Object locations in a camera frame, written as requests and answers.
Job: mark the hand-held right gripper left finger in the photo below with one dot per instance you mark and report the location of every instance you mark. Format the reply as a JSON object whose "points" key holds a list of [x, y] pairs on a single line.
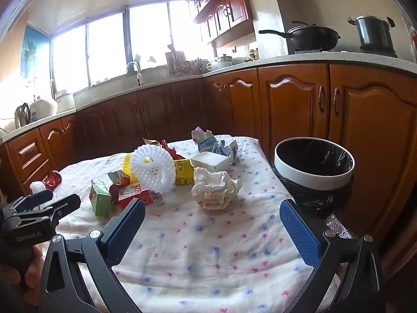
{"points": [[125, 231]]}

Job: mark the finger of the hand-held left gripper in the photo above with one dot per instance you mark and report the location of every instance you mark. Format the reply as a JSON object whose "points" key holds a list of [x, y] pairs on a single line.
{"points": [[68, 203], [42, 197]]}

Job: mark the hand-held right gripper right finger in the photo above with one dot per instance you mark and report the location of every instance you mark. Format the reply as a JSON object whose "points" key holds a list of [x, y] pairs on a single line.
{"points": [[299, 234]]}

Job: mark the white round bin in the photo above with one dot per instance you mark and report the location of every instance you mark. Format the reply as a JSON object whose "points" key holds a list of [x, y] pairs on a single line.
{"points": [[312, 182]]}

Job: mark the yellow foam fruit net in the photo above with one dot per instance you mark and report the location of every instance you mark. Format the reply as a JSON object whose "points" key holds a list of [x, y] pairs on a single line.
{"points": [[127, 166]]}

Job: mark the large white foam fruit net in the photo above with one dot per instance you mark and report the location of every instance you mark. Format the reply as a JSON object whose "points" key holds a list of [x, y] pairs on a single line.
{"points": [[150, 166]]}

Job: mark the black bin liner bag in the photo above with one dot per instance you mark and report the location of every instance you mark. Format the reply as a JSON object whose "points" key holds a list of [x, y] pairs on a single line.
{"points": [[312, 156]]}

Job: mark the yellow noodle packet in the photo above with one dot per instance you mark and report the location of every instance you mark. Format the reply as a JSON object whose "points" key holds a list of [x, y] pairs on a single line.
{"points": [[182, 171]]}

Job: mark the white paper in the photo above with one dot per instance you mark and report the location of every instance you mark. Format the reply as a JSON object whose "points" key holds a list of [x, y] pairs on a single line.
{"points": [[215, 186]]}

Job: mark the white rectangular box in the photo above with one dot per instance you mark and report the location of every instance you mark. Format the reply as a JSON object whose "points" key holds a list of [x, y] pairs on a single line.
{"points": [[208, 161]]}

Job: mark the colourful paper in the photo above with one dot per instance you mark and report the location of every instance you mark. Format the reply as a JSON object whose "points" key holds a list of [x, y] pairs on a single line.
{"points": [[208, 143]]}

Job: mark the person's left hand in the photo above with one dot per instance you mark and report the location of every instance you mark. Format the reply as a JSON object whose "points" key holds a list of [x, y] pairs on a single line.
{"points": [[34, 267]]}

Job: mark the small white foam fruit net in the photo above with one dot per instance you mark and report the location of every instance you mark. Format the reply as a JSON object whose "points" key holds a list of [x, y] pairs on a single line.
{"points": [[36, 187]]}

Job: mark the small red wrapper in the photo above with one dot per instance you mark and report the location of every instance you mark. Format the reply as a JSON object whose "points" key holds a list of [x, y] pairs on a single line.
{"points": [[53, 179]]}

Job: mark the green carton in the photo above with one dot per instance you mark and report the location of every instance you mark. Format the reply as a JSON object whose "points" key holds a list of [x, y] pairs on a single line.
{"points": [[101, 200]]}

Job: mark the silver foil sheet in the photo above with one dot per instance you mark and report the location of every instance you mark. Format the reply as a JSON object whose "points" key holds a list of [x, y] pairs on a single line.
{"points": [[337, 226]]}

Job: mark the red and white carton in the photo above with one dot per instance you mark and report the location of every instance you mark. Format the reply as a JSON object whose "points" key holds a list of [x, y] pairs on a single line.
{"points": [[136, 194]]}

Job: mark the silver and red wrapper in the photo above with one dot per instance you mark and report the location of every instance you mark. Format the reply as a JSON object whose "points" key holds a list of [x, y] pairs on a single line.
{"points": [[115, 187]]}

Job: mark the white star-printed cloth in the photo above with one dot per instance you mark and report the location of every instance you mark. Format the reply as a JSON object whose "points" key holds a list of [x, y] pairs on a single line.
{"points": [[195, 251]]}

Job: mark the steel electric kettle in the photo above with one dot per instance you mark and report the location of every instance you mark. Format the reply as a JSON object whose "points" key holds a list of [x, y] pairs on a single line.
{"points": [[22, 115]]}

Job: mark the white rice cooker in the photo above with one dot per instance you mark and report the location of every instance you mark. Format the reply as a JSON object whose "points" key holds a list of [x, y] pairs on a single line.
{"points": [[42, 107]]}

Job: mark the torn red snack packet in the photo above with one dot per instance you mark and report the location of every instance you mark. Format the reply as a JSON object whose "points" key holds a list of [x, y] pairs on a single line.
{"points": [[169, 151]]}

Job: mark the white lidded container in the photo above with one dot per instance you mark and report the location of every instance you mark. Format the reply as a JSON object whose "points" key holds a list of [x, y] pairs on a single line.
{"points": [[65, 101]]}

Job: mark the wooden base cabinets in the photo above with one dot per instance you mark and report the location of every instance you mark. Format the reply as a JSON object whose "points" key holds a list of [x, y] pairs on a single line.
{"points": [[293, 104]]}

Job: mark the chrome sink faucet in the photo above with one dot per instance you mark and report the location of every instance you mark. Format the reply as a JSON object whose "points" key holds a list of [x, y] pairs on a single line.
{"points": [[138, 76]]}

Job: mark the kitchen window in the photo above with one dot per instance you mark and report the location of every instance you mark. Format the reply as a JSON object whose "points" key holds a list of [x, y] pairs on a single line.
{"points": [[107, 49]]}

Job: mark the wooden knife block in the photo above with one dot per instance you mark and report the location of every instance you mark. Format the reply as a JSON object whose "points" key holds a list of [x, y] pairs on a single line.
{"points": [[174, 62]]}

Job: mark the speckled kitchen countertop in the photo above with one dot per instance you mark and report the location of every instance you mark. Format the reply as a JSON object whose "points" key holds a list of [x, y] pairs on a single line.
{"points": [[325, 59]]}

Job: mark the group of condiment bottles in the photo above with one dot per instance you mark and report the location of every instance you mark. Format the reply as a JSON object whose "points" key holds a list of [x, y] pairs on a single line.
{"points": [[254, 54]]}

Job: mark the green-rimmed mug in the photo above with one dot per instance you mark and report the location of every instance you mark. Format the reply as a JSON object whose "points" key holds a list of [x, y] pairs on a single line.
{"points": [[211, 66]]}

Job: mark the black gas stove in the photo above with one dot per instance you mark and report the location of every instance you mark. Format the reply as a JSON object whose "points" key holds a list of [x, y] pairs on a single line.
{"points": [[378, 53]]}

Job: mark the black wok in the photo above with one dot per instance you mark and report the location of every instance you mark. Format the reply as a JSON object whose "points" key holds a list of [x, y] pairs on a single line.
{"points": [[309, 36]]}

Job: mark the dark steel cooking pot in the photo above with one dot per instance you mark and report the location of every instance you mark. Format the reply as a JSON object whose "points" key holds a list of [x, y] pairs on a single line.
{"points": [[371, 32]]}

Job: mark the blue wall poster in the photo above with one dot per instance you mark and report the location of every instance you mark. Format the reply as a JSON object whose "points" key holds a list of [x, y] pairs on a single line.
{"points": [[32, 52]]}

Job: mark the wooden wall cabinets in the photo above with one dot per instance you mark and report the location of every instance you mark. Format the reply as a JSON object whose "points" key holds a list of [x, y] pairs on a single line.
{"points": [[228, 9]]}

